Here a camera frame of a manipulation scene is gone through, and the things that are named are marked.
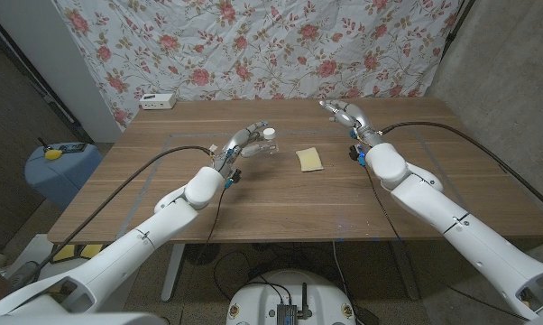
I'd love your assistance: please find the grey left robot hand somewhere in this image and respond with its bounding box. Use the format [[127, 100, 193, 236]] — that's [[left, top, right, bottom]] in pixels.
[[212, 120, 280, 190]]

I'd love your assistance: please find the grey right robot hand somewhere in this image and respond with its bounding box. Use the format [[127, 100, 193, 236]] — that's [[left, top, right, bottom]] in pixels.
[[318, 98, 385, 167]]

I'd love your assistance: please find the clear medicine bottle white cap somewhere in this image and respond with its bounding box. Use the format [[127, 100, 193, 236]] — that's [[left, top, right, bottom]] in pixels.
[[255, 127, 280, 157]]

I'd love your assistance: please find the yellow sponge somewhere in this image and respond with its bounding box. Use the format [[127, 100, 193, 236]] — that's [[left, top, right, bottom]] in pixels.
[[295, 146, 325, 172]]

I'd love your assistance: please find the white power strip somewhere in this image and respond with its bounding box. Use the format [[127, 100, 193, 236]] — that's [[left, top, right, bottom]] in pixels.
[[138, 92, 178, 111]]

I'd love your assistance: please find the floral rose backdrop cloth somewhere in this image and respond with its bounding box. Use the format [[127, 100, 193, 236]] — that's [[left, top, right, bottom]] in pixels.
[[54, 0, 462, 130]]

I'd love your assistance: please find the black round disc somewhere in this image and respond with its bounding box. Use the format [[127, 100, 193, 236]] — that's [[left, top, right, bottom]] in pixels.
[[185, 243, 221, 266]]

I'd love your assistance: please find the black stand pole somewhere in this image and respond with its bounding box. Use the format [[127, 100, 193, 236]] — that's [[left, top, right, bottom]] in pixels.
[[440, 0, 476, 60]]

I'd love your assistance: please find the white table leg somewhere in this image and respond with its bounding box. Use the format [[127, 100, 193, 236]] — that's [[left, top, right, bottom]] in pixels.
[[160, 243, 187, 302]]

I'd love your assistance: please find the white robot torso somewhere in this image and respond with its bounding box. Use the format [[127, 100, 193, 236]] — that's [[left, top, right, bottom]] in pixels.
[[225, 269, 357, 325]]

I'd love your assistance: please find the grey table leg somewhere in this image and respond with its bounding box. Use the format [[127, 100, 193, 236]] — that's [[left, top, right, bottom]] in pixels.
[[388, 240, 420, 302]]

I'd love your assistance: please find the black antenna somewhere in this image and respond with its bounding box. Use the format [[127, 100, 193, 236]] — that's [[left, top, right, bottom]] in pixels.
[[297, 283, 312, 320]]

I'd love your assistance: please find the grey computer box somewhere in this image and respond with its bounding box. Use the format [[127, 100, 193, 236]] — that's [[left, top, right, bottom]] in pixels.
[[276, 302, 299, 325]]

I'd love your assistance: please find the blue round stool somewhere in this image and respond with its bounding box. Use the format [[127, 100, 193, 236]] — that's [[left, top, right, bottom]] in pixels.
[[24, 142, 104, 209]]

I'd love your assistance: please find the yellow black floor mat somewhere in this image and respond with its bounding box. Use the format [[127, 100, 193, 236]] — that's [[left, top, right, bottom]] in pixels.
[[49, 243, 105, 265]]

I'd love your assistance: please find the grey shoe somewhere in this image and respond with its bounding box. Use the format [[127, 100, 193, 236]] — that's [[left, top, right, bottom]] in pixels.
[[7, 260, 41, 290]]

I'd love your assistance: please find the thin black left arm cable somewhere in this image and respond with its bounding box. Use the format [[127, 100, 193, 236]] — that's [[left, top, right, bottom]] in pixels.
[[179, 187, 230, 325]]

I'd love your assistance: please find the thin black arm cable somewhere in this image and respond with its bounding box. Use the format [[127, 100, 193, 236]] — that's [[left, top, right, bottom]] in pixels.
[[364, 164, 532, 320], [179, 187, 230, 325]]

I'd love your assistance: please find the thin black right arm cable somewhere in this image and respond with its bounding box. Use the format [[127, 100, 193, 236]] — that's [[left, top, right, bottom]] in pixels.
[[364, 164, 532, 320]]

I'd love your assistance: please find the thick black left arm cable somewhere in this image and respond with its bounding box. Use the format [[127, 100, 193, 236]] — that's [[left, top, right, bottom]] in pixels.
[[12, 144, 214, 290]]

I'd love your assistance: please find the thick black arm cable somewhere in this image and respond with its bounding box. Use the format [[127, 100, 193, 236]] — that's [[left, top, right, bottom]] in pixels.
[[379, 121, 543, 218], [12, 144, 214, 290]]

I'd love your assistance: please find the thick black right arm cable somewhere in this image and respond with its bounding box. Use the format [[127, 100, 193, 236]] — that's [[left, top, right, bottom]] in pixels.
[[379, 121, 543, 218]]

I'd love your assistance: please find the black floor cable loop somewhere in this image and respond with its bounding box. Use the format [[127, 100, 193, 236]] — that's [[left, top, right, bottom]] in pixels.
[[212, 250, 255, 302]]

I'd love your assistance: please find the black diagonal door frame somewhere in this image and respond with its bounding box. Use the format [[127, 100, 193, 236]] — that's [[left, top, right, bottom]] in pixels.
[[0, 15, 95, 144]]

